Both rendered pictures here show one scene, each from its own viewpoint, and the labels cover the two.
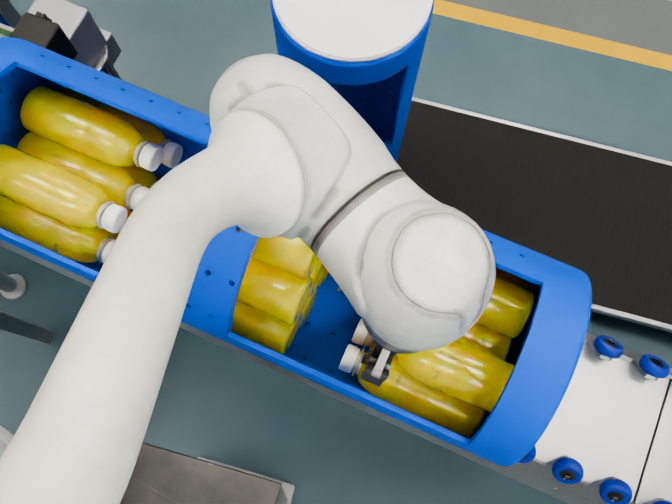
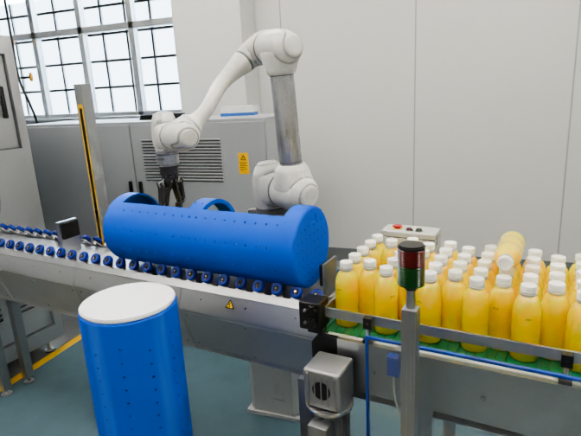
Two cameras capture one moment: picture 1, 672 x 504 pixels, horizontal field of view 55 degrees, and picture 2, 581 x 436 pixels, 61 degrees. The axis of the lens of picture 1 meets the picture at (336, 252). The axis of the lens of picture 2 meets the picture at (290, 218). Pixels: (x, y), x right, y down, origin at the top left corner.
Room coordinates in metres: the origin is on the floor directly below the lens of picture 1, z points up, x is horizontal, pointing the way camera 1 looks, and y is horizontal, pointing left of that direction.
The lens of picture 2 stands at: (2.04, 0.63, 1.62)
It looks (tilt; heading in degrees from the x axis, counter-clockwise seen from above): 15 degrees down; 187
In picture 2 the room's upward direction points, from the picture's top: 3 degrees counter-clockwise
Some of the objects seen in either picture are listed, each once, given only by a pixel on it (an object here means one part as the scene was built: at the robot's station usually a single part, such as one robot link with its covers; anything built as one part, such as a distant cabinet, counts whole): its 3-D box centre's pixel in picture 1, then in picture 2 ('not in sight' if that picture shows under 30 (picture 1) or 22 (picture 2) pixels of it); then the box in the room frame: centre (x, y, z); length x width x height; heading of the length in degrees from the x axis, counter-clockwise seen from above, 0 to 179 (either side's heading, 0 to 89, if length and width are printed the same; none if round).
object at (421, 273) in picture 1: (412, 267); (165, 131); (0.13, -0.06, 1.48); 0.13 x 0.11 x 0.16; 40
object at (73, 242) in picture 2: not in sight; (69, 235); (-0.07, -0.66, 1.00); 0.10 x 0.04 x 0.15; 157
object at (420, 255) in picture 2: not in sight; (411, 256); (0.93, 0.79, 1.23); 0.06 x 0.06 x 0.04
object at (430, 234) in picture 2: not in sight; (410, 241); (0.26, 0.87, 1.05); 0.20 x 0.10 x 0.10; 67
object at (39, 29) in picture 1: (43, 51); (315, 313); (0.65, 0.54, 0.95); 0.10 x 0.07 x 0.10; 157
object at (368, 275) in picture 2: not in sight; (370, 293); (0.60, 0.71, 0.99); 0.07 x 0.07 x 0.19
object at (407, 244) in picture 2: not in sight; (411, 276); (0.93, 0.79, 1.18); 0.06 x 0.06 x 0.16
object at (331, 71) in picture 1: (346, 112); (146, 427); (0.73, -0.02, 0.59); 0.28 x 0.28 x 0.88
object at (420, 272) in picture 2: not in sight; (411, 274); (0.93, 0.79, 1.18); 0.06 x 0.06 x 0.05
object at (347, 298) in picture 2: not in sight; (347, 295); (0.61, 0.63, 0.99); 0.07 x 0.07 x 0.19
